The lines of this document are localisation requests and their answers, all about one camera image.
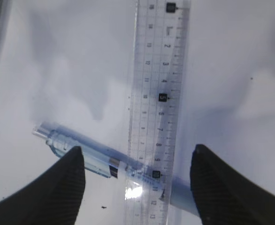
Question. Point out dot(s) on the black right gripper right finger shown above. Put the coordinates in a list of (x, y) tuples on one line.
[(225, 197)]

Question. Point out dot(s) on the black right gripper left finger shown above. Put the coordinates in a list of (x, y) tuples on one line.
[(54, 198)]

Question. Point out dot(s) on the blue clear ballpoint pen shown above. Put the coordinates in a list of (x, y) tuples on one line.
[(98, 159)]

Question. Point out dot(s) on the clear plastic ruler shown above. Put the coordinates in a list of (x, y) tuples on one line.
[(161, 34)]

